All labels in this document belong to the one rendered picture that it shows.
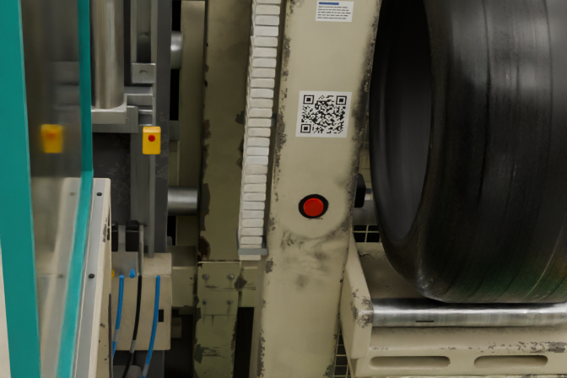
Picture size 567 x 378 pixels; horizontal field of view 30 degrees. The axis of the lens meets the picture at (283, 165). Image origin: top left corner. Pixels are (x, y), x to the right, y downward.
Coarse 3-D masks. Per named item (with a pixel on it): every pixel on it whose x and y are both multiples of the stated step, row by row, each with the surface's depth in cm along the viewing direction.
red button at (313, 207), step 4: (308, 200) 160; (312, 200) 160; (316, 200) 160; (320, 200) 160; (304, 204) 160; (308, 204) 160; (312, 204) 160; (316, 204) 160; (320, 204) 160; (304, 208) 160; (308, 208) 160; (312, 208) 160; (316, 208) 160; (320, 208) 160; (308, 212) 160; (312, 212) 160; (316, 212) 161; (320, 212) 161
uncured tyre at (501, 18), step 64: (384, 0) 173; (448, 0) 140; (512, 0) 137; (384, 64) 182; (448, 64) 137; (512, 64) 134; (384, 128) 183; (448, 128) 137; (512, 128) 134; (384, 192) 178; (448, 192) 140; (512, 192) 137; (448, 256) 145; (512, 256) 143
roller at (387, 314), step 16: (384, 304) 164; (400, 304) 164; (416, 304) 164; (432, 304) 165; (448, 304) 165; (464, 304) 165; (480, 304) 166; (496, 304) 166; (512, 304) 166; (528, 304) 167; (544, 304) 167; (560, 304) 167; (384, 320) 163; (400, 320) 164; (416, 320) 164; (432, 320) 164; (448, 320) 165; (464, 320) 165; (480, 320) 165; (496, 320) 166; (512, 320) 166; (528, 320) 166; (544, 320) 167; (560, 320) 167
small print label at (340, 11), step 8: (320, 0) 143; (320, 8) 144; (328, 8) 144; (336, 8) 144; (344, 8) 144; (352, 8) 144; (320, 16) 144; (328, 16) 144; (336, 16) 144; (344, 16) 145
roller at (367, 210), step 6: (366, 204) 188; (372, 204) 188; (354, 210) 187; (360, 210) 187; (366, 210) 187; (372, 210) 187; (354, 216) 187; (360, 216) 187; (366, 216) 187; (372, 216) 187; (354, 222) 188; (360, 222) 188; (366, 222) 188; (372, 222) 188
